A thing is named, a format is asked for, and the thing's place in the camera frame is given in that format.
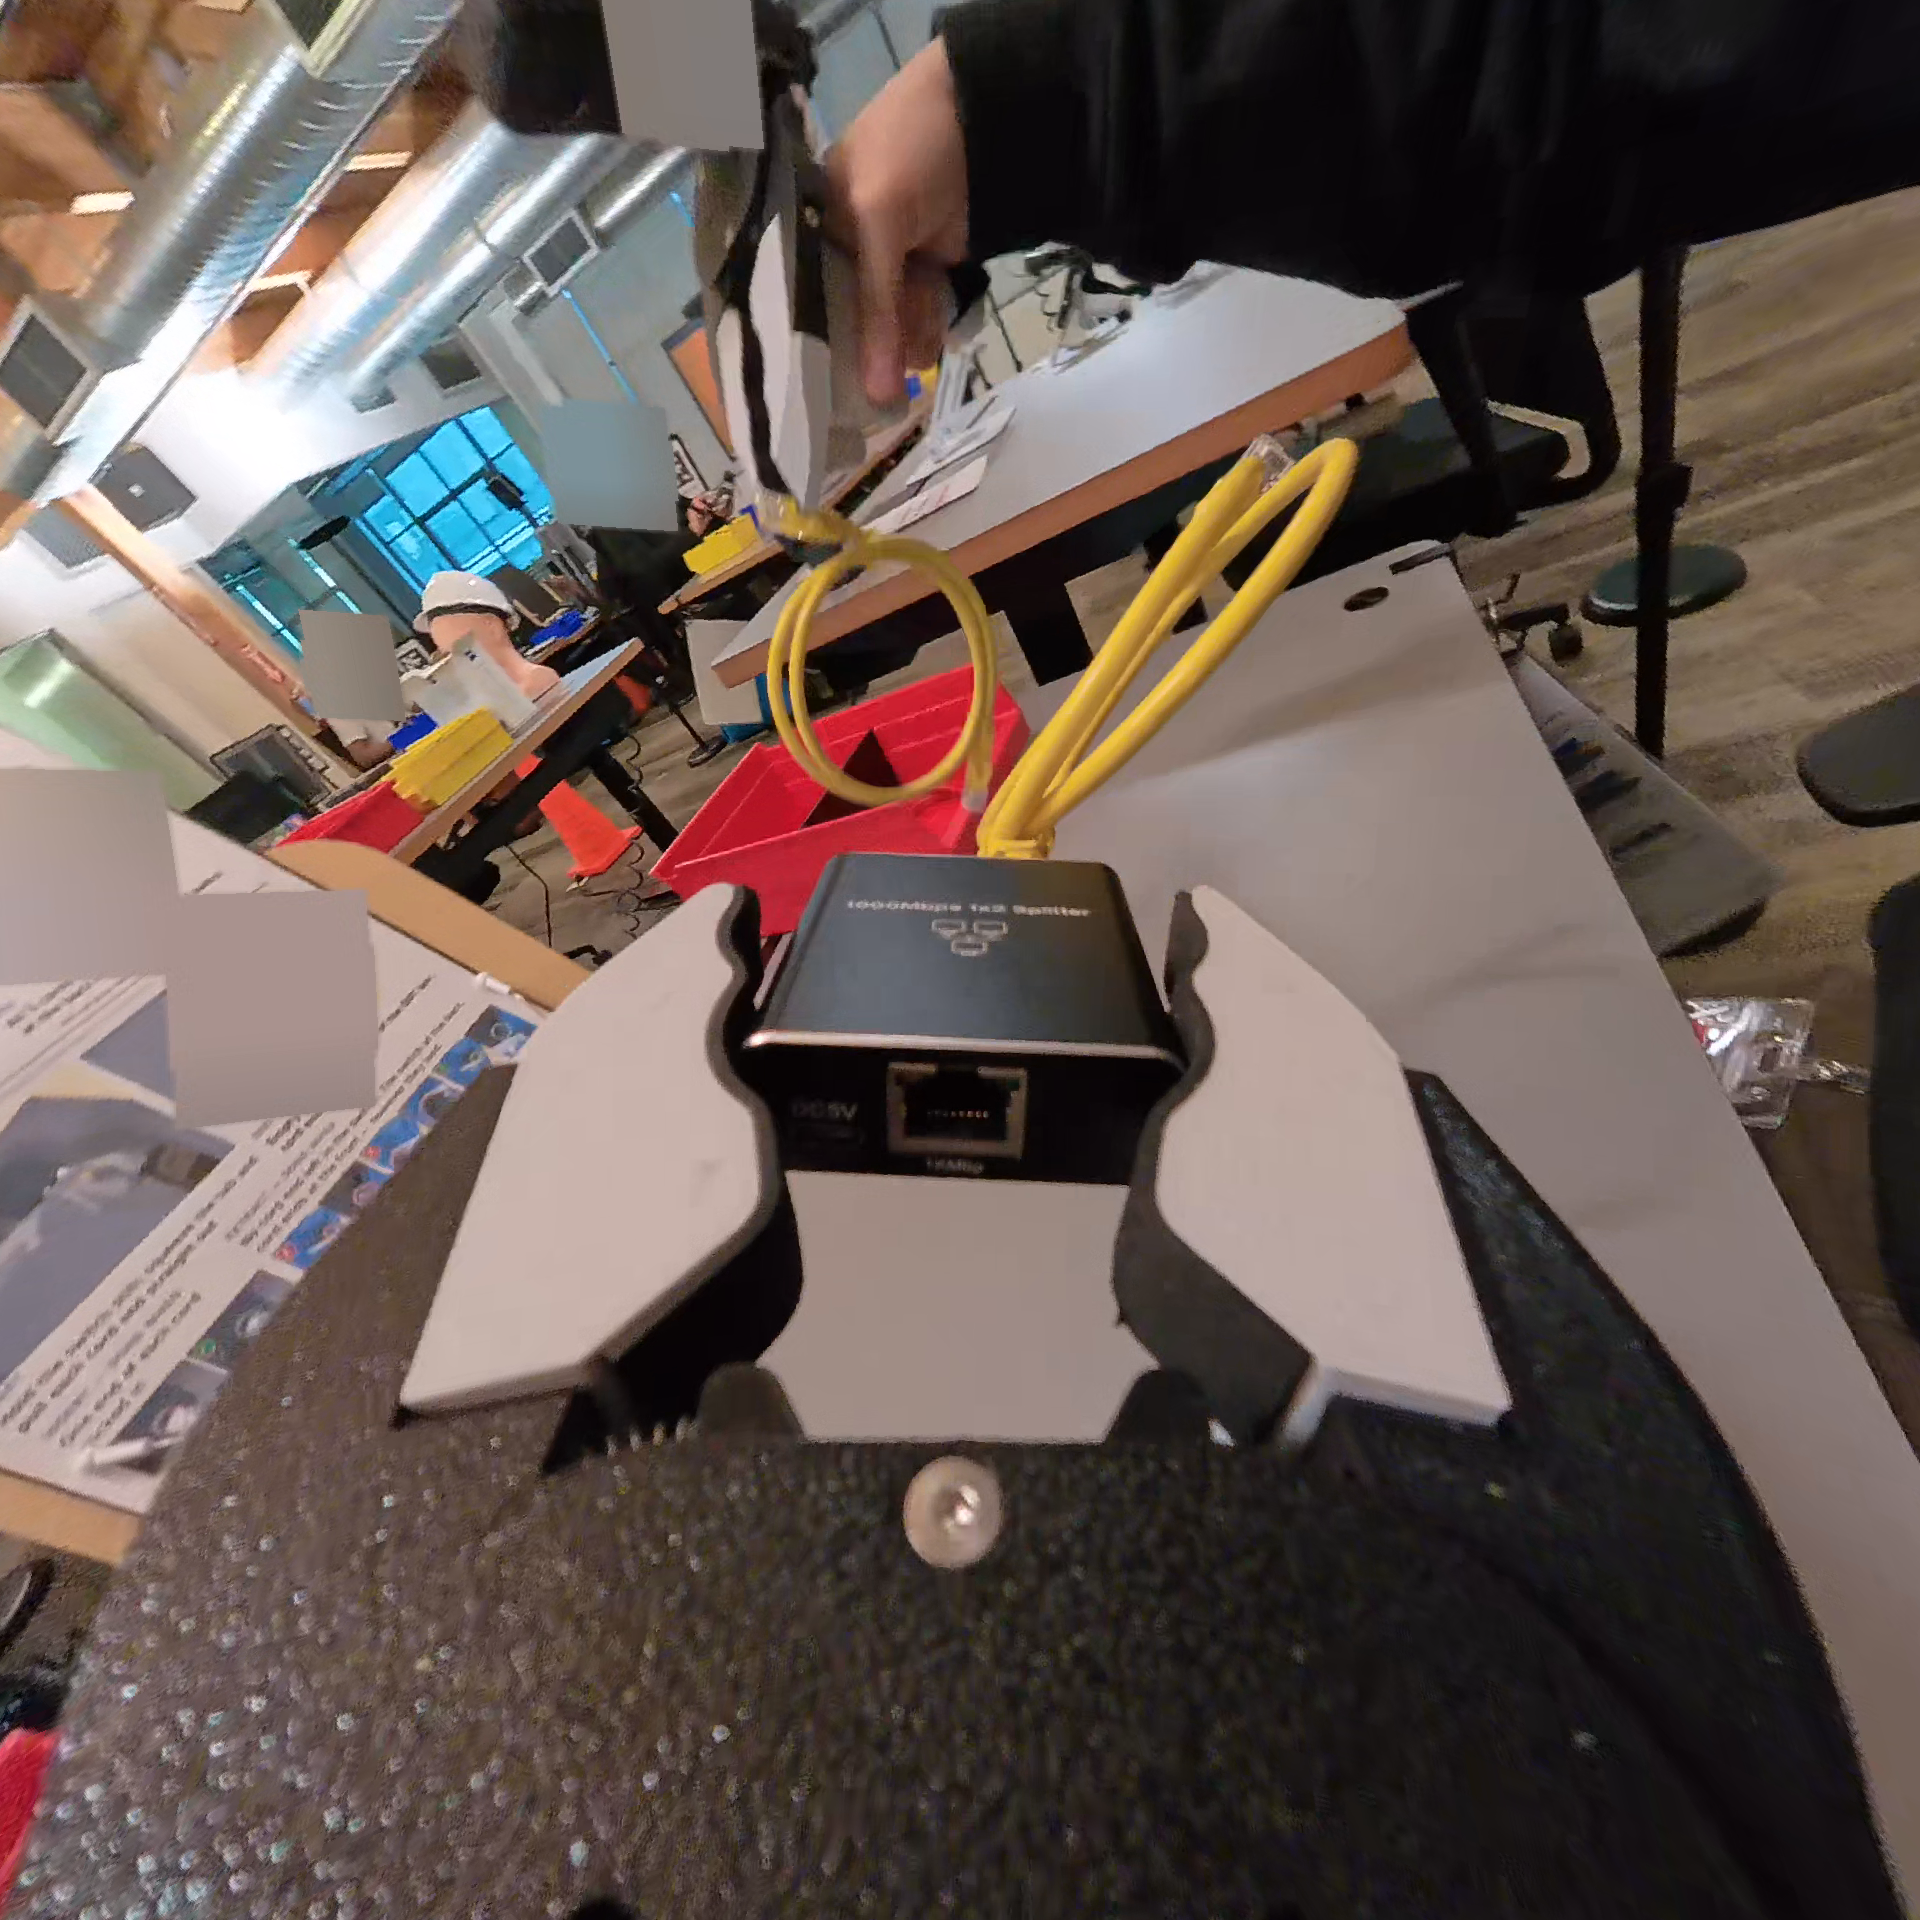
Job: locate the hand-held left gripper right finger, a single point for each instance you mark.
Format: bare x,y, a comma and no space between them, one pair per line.
1321,1184

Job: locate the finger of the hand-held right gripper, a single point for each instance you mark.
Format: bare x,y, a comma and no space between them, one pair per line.
840,360
765,375

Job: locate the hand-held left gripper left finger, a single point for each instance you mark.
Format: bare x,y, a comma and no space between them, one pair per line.
600,1171

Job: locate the red plastic bin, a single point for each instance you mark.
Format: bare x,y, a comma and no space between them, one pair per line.
705,863

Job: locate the black ethernet splitter box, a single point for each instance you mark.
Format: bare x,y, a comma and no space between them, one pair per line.
960,975

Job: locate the person's right hand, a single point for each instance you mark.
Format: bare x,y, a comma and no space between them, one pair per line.
909,194

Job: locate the orange display screen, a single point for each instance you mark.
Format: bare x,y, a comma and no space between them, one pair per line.
698,391

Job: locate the yellow plastic bin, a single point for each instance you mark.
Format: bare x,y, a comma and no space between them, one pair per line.
722,550

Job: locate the printed instruction sheet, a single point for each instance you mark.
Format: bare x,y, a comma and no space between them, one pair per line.
301,1200

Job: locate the orange traffic cone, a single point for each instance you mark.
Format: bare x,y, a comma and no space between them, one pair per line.
592,832

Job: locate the white hard hat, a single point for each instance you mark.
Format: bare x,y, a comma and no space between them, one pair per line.
464,596

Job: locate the mannequin head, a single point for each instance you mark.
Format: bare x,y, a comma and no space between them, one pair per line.
494,675

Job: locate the black bin divider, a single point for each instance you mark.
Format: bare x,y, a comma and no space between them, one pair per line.
854,773

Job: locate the stack of red bins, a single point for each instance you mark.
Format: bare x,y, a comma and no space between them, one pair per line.
344,819

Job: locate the stack of yellow bins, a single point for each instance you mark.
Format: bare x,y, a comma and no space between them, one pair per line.
451,759

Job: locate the clear plastic bag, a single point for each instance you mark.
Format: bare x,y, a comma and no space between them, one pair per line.
1755,1059

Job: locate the printed booklet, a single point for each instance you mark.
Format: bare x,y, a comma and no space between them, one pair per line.
1643,810

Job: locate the black office chair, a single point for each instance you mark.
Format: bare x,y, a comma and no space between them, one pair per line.
1514,434

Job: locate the black round stand base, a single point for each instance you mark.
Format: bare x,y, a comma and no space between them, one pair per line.
1868,765

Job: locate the black stand pole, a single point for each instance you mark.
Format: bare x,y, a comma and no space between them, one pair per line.
1659,451

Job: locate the silver ventilation duct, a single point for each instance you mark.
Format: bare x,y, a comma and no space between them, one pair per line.
451,224
194,194

